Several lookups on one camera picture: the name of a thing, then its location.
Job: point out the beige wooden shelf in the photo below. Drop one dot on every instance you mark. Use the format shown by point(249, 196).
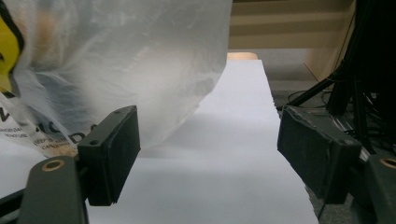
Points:
point(280, 25)

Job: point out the wooden table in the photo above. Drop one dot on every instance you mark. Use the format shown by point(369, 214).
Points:
point(241, 56)

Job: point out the white table sheet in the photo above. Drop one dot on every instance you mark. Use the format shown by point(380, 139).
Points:
point(218, 174)

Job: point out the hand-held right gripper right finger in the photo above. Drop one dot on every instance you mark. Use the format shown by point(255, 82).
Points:
point(317, 155)

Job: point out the black curtain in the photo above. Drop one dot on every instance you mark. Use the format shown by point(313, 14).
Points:
point(379, 37)

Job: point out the clear plastic bag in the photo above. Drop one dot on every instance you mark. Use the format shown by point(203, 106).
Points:
point(124, 62)

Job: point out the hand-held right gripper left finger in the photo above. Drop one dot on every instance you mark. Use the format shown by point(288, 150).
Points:
point(109, 155)

